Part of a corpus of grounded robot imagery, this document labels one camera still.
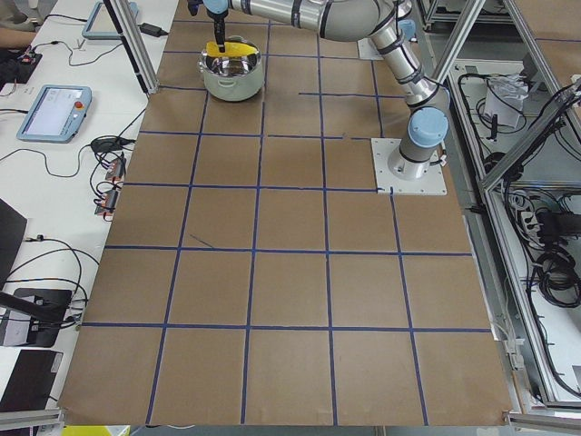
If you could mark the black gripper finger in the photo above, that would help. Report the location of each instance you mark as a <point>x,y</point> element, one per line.
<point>219,32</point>

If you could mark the yellow corn cob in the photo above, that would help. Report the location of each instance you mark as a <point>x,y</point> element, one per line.
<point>230,49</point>

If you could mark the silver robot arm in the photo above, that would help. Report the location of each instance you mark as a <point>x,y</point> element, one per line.
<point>375,27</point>

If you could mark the pale green cooking pot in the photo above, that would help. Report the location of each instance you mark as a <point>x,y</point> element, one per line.
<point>232,79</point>

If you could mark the black power adapter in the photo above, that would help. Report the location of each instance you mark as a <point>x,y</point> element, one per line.
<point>152,30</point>

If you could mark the far teach pendant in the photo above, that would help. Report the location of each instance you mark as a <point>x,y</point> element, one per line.
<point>99,25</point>

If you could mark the teach pendant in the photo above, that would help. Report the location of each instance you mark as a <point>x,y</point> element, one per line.
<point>99,25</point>
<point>56,114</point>

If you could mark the near teach pendant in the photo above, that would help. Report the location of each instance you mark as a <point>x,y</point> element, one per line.
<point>56,114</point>

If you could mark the brown paper table cover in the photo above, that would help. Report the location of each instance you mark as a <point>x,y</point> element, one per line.
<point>254,275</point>

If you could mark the black laptop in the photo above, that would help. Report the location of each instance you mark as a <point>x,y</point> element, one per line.
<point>12,227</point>

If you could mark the black tablet stand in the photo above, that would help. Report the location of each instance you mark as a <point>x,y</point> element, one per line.
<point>33,316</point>

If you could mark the aluminium frame post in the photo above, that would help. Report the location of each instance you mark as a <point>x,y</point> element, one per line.
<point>125,25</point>

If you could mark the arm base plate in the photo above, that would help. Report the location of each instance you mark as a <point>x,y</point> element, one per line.
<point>395,175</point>

